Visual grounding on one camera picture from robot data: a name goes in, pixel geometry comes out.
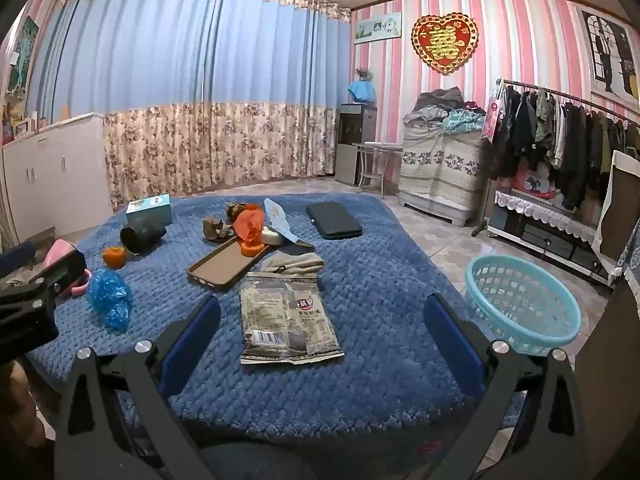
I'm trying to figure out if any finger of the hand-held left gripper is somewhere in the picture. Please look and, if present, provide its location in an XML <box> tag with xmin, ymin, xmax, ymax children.
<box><xmin>0</xmin><ymin>249</ymin><xmax>87</xmax><ymax>307</ymax></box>

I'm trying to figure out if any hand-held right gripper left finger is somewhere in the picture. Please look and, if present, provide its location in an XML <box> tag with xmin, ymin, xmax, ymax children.
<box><xmin>54</xmin><ymin>294</ymin><xmax>223</xmax><ymax>480</ymax></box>

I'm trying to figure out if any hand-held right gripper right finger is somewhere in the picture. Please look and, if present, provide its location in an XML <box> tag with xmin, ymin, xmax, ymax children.
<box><xmin>422</xmin><ymin>292</ymin><xmax>590</xmax><ymax>480</ymax></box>

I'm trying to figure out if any blue plastic bag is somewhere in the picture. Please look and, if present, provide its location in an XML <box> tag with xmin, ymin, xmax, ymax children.
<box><xmin>86</xmin><ymin>268</ymin><xmax>133</xmax><ymax>333</ymax></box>

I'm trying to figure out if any teal plastic basket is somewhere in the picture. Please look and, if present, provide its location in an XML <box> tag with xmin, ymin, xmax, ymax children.
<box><xmin>466</xmin><ymin>254</ymin><xmax>583</xmax><ymax>356</ymax></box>

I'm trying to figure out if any black cup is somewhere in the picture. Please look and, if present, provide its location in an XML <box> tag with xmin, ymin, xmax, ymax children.
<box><xmin>120</xmin><ymin>222</ymin><xmax>168</xmax><ymax>257</ymax></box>

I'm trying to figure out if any grey snack packet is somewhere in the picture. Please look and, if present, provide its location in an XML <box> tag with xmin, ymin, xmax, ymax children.
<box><xmin>239</xmin><ymin>272</ymin><xmax>346</xmax><ymax>366</ymax></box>

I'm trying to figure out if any beige cloth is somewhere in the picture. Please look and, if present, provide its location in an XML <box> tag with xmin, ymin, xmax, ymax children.
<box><xmin>261</xmin><ymin>251</ymin><xmax>326</xmax><ymax>277</ymax></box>

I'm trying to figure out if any orange cloth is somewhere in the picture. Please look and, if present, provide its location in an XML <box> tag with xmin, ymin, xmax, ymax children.
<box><xmin>234</xmin><ymin>208</ymin><xmax>266</xmax><ymax>247</ymax></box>

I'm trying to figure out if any light blue paper wrapper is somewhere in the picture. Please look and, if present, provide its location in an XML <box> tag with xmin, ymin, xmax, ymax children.
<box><xmin>263</xmin><ymin>198</ymin><xmax>316</xmax><ymax>256</ymax></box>

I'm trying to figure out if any person's left forearm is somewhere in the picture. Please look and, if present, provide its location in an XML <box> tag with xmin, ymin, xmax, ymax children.
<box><xmin>0</xmin><ymin>360</ymin><xmax>37</xmax><ymax>443</ymax></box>

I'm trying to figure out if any pink cup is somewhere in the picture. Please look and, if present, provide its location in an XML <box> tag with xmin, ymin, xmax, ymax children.
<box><xmin>44</xmin><ymin>239</ymin><xmax>93</xmax><ymax>298</ymax></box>

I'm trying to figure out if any brown phone case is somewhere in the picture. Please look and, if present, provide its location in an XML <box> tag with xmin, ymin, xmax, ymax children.
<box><xmin>187</xmin><ymin>234</ymin><xmax>271</xmax><ymax>293</ymax></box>

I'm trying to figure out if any blue fluffy blanket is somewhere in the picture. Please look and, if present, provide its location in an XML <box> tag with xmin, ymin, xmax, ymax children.
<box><xmin>25</xmin><ymin>192</ymin><xmax>526</xmax><ymax>480</ymax></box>

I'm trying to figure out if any white cabinet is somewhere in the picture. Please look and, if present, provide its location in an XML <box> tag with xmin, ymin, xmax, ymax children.
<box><xmin>0</xmin><ymin>112</ymin><xmax>113</xmax><ymax>246</ymax></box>

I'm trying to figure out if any teal tissue box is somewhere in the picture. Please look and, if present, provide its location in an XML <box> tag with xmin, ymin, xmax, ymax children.
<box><xmin>125</xmin><ymin>194</ymin><xmax>173</xmax><ymax>228</ymax></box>

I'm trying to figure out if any low dark cabinet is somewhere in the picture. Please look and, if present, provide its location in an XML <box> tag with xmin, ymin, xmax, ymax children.
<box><xmin>487</xmin><ymin>187</ymin><xmax>616</xmax><ymax>286</ymax></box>

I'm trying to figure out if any dark wooden furniture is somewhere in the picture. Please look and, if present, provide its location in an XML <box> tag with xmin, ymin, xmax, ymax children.
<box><xmin>575</xmin><ymin>260</ymin><xmax>640</xmax><ymax>480</ymax></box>

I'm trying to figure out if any white lace cloth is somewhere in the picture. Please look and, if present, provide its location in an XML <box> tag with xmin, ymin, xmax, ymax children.
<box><xmin>494</xmin><ymin>189</ymin><xmax>608</xmax><ymax>233</ymax></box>

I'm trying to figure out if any black flat case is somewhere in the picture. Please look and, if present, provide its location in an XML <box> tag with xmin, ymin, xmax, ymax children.
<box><xmin>306</xmin><ymin>202</ymin><xmax>363</xmax><ymax>241</ymax></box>

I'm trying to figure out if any patterned cloth covered wardrobe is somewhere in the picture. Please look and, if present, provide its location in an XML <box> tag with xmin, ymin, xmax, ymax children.
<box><xmin>398</xmin><ymin>125</ymin><xmax>493</xmax><ymax>226</ymax></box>

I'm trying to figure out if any blue patterned cloth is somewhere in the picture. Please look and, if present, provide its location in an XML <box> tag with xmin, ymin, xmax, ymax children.
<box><xmin>617</xmin><ymin>222</ymin><xmax>640</xmax><ymax>311</ymax></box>

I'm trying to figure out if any grey water dispenser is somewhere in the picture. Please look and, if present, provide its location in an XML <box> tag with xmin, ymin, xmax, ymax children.
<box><xmin>335</xmin><ymin>102</ymin><xmax>378</xmax><ymax>186</ymax></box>

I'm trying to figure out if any small metal table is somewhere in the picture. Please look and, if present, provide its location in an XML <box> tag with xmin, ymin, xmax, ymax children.
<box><xmin>352</xmin><ymin>141</ymin><xmax>403</xmax><ymax>196</ymax></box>

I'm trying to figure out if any wooden chair with white cover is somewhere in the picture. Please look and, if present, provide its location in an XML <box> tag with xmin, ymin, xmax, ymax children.
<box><xmin>597</xmin><ymin>150</ymin><xmax>640</xmax><ymax>271</ymax></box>

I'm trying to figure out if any pink hanging bag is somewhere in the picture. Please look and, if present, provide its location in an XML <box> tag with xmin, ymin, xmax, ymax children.
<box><xmin>480</xmin><ymin>85</ymin><xmax>503</xmax><ymax>141</ymax></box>

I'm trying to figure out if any row of hanging clothes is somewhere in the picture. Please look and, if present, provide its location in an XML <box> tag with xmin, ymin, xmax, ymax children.
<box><xmin>492</xmin><ymin>85</ymin><xmax>640</xmax><ymax>211</ymax></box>

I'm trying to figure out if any pile of clothes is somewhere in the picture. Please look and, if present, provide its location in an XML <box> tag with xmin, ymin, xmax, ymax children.
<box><xmin>404</xmin><ymin>86</ymin><xmax>488</xmax><ymax>133</ymax></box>

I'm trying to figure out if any blue and floral curtain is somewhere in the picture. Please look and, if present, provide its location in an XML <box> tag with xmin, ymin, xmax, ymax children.
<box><xmin>25</xmin><ymin>0</ymin><xmax>353</xmax><ymax>206</ymax></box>

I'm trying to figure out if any metal clothes rack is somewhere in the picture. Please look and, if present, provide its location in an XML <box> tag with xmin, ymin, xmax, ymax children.
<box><xmin>472</xmin><ymin>79</ymin><xmax>640</xmax><ymax>236</ymax></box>

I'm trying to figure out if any red gold heart decoration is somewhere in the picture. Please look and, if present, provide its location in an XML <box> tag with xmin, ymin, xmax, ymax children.
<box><xmin>411</xmin><ymin>15</ymin><xmax>479</xmax><ymax>76</ymax></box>

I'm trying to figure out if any green wall poster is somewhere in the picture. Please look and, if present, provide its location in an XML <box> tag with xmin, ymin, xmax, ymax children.
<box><xmin>5</xmin><ymin>15</ymin><xmax>40</xmax><ymax>96</ymax></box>

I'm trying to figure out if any landscape wall picture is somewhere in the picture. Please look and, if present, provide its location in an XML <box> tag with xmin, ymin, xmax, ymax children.
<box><xmin>354</xmin><ymin>11</ymin><xmax>403</xmax><ymax>43</ymax></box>

